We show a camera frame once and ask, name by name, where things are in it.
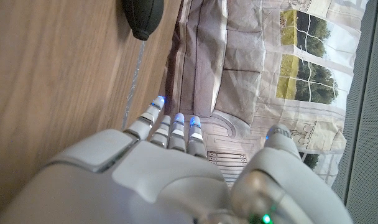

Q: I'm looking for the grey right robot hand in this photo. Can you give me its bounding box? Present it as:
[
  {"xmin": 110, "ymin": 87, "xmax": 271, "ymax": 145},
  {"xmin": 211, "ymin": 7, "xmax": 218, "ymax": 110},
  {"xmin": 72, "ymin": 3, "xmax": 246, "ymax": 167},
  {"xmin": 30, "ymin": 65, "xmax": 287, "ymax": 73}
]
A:
[{"xmin": 0, "ymin": 95, "xmax": 354, "ymax": 224}]

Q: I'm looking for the black rubber air blower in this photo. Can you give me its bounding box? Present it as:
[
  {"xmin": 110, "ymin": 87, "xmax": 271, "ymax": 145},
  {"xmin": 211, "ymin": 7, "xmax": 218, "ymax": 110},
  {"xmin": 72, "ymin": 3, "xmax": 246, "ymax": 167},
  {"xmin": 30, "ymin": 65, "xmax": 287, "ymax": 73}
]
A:
[{"xmin": 121, "ymin": 0, "xmax": 165, "ymax": 42}]

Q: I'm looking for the printed fabric backdrop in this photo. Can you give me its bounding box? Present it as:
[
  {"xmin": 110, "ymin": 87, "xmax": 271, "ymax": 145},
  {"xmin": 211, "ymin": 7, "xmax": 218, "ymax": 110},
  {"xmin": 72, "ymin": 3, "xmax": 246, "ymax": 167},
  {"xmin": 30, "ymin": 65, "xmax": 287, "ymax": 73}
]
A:
[{"xmin": 159, "ymin": 0, "xmax": 370, "ymax": 187}]

